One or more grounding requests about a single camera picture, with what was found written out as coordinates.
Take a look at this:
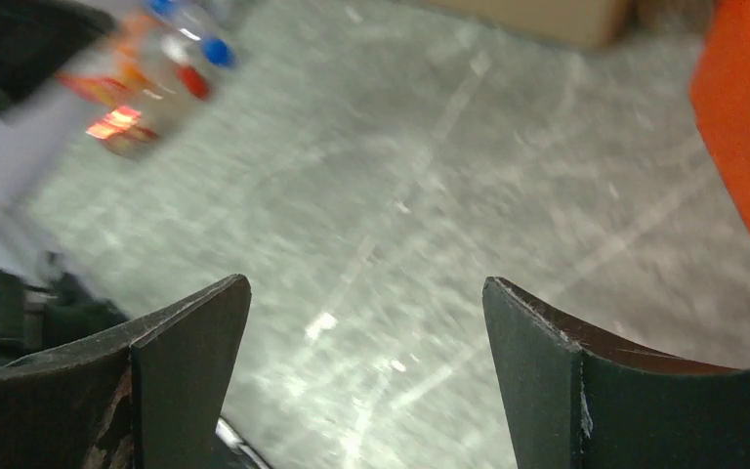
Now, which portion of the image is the small red cap bottle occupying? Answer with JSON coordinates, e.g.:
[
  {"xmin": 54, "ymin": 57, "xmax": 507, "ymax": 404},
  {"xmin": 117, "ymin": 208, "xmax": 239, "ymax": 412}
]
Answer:
[{"xmin": 85, "ymin": 58, "xmax": 217, "ymax": 159}]

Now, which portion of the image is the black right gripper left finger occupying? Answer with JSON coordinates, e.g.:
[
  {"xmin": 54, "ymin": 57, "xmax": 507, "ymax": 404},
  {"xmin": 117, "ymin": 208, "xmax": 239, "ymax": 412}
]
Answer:
[{"xmin": 0, "ymin": 273, "xmax": 253, "ymax": 468}]

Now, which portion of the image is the pepsi bottle far left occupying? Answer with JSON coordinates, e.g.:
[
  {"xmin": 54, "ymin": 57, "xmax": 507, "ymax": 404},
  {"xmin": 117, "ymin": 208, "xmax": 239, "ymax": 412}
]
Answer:
[{"xmin": 145, "ymin": 0, "xmax": 236, "ymax": 68}]

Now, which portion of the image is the tan plastic toolbox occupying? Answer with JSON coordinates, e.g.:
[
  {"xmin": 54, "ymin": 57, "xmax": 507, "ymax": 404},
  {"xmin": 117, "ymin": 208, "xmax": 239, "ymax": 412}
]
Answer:
[{"xmin": 423, "ymin": 0, "xmax": 633, "ymax": 49}]

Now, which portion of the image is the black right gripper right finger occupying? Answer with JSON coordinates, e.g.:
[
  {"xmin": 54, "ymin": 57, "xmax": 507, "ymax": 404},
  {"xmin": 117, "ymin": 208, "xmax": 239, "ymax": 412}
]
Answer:
[{"xmin": 482, "ymin": 277, "xmax": 750, "ymax": 469}]

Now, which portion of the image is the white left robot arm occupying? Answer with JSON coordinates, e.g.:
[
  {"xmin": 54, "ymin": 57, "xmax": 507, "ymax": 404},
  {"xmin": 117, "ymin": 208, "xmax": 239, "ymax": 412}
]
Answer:
[{"xmin": 0, "ymin": 1, "xmax": 134, "ymax": 367}]

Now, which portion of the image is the crushed orange label bottle left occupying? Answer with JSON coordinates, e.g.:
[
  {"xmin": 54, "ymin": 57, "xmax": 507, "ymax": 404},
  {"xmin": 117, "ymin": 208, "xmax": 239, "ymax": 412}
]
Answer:
[{"xmin": 55, "ymin": 9, "xmax": 159, "ymax": 107}]

